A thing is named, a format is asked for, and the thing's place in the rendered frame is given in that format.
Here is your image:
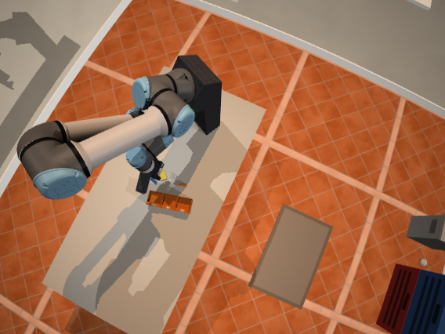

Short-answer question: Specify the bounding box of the orange rack of bins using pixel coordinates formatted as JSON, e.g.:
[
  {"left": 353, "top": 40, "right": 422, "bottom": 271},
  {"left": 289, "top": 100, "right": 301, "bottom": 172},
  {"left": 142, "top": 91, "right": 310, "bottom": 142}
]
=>
[{"left": 146, "top": 191, "right": 193, "bottom": 213}]

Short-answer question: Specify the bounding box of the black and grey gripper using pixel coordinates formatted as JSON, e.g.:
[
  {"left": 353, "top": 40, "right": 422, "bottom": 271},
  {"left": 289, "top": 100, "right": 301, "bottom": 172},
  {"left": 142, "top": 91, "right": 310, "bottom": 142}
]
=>
[{"left": 151, "top": 158, "right": 164, "bottom": 180}]

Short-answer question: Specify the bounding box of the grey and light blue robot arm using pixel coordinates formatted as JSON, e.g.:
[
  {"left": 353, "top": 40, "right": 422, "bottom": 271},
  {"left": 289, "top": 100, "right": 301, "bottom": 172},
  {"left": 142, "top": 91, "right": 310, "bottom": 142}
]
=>
[{"left": 16, "top": 68, "right": 196, "bottom": 200}]

